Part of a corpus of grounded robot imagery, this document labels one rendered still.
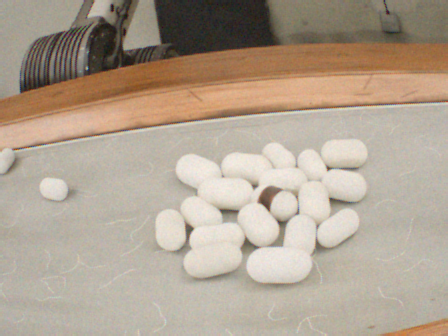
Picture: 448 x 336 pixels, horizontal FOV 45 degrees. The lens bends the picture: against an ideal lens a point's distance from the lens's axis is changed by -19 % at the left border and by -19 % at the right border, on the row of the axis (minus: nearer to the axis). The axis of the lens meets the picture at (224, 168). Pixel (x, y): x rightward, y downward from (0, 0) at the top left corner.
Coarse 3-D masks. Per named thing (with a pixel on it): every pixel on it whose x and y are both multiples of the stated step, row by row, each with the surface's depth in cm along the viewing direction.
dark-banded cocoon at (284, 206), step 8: (256, 192) 41; (280, 192) 41; (288, 192) 41; (256, 200) 41; (280, 200) 40; (288, 200) 40; (272, 208) 40; (280, 208) 40; (288, 208) 40; (296, 208) 40; (280, 216) 40; (288, 216) 40
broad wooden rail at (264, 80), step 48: (288, 48) 62; (336, 48) 60; (384, 48) 59; (432, 48) 59; (48, 96) 63; (96, 96) 59; (144, 96) 57; (192, 96) 56; (240, 96) 55; (288, 96) 55; (336, 96) 54; (384, 96) 53; (432, 96) 52; (0, 144) 59; (48, 144) 58
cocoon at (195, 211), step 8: (184, 200) 42; (192, 200) 42; (200, 200) 41; (184, 208) 41; (192, 208) 41; (200, 208) 41; (208, 208) 41; (216, 208) 41; (184, 216) 41; (192, 216) 41; (200, 216) 40; (208, 216) 40; (216, 216) 40; (192, 224) 41; (200, 224) 40; (208, 224) 40; (216, 224) 40
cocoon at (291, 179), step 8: (288, 168) 43; (296, 168) 43; (264, 176) 43; (272, 176) 43; (280, 176) 43; (288, 176) 42; (296, 176) 42; (304, 176) 43; (264, 184) 43; (272, 184) 43; (280, 184) 42; (288, 184) 42; (296, 184) 42; (296, 192) 42
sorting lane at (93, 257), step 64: (192, 128) 55; (256, 128) 53; (320, 128) 51; (384, 128) 49; (0, 192) 51; (128, 192) 47; (192, 192) 46; (384, 192) 42; (0, 256) 42; (64, 256) 41; (128, 256) 40; (320, 256) 37; (384, 256) 36; (0, 320) 35; (64, 320) 35; (128, 320) 34; (192, 320) 34; (256, 320) 33; (320, 320) 32; (384, 320) 30
